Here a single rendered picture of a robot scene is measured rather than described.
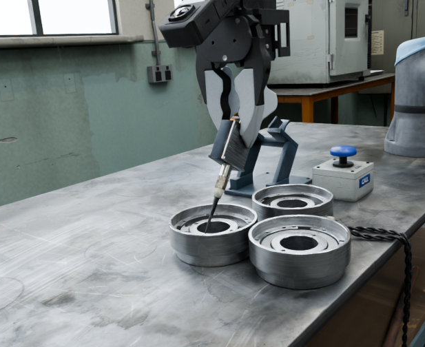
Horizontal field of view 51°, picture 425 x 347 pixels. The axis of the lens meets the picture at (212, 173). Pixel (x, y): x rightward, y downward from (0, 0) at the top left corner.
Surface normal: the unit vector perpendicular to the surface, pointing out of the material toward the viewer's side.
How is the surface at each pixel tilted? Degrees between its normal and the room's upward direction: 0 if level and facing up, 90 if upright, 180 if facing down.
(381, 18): 90
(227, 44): 90
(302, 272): 90
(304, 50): 91
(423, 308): 0
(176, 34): 122
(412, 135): 72
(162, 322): 0
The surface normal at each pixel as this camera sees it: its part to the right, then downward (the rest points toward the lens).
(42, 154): 0.76, 0.11
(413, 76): -0.84, 0.19
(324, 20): -0.65, 0.24
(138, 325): -0.07, -0.96
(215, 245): 0.04, 0.25
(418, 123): -0.56, -0.05
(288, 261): -0.35, 0.26
